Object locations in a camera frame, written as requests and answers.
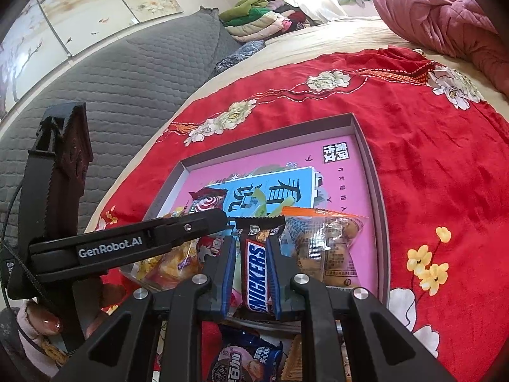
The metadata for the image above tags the small red candy packet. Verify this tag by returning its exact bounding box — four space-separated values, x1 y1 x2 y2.
198 236 224 258

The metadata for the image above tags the red floral blanket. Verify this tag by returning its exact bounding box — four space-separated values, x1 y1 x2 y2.
85 46 509 382

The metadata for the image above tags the red swirl candy packet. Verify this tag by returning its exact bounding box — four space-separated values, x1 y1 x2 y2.
188 188 228 219

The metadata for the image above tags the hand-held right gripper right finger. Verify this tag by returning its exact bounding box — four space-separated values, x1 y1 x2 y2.
266 236 458 382

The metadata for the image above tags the dark blue cookie packet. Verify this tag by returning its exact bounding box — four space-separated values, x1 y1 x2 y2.
207 324 284 382

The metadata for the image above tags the green clear candy packet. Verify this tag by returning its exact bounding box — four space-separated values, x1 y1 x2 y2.
248 189 288 219

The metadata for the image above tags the grey quilted headboard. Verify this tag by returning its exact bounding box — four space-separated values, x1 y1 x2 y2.
0 8 239 263

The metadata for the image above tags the brown chocolate bar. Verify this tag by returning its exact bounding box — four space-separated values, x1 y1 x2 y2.
234 216 286 314

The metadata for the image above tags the blue patterned cloth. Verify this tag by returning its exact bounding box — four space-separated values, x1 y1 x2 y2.
214 40 267 77

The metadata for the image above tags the clear biscuit packet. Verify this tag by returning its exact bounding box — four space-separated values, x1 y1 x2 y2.
279 333 306 382

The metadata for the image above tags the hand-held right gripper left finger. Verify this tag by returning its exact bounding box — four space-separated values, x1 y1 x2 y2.
52 236 238 382

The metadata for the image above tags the person's left hand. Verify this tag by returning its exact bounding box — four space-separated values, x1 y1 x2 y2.
16 272 122 371

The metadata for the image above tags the shallow grey cardboard box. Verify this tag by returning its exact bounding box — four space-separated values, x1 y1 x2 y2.
119 113 390 327

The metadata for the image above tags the orange-edged clear pastry packet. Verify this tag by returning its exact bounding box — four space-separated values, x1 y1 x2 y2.
283 206 370 292

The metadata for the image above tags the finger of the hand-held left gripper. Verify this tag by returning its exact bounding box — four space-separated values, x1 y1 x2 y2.
29 209 228 283

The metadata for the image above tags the pink quilt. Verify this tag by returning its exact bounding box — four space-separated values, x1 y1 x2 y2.
372 0 509 96

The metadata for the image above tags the pile of folded clothes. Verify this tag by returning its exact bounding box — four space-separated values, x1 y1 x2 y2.
218 0 319 44

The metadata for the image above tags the floral painted wardrobe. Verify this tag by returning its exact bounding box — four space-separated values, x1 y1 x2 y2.
0 0 184 122

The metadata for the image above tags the clear bread packet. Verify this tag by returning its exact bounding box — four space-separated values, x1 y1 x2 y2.
131 241 201 292

